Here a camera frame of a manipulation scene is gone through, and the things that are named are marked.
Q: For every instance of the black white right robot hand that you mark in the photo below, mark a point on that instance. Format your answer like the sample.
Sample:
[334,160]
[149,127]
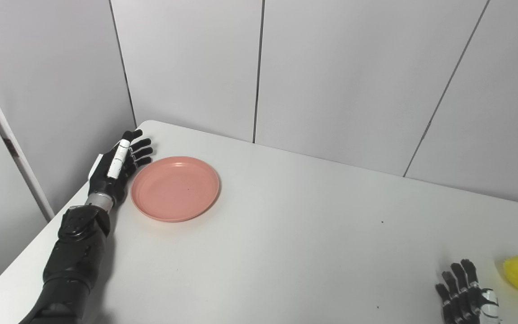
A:
[463,306]

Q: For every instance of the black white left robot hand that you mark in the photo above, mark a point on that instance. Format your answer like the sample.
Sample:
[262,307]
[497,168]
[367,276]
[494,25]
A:
[101,177]

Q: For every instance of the pink round plate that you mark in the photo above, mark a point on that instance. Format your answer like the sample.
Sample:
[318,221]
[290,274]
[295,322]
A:
[174,189]

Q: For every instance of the white frame post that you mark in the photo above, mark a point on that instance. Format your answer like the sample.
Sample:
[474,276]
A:
[14,148]

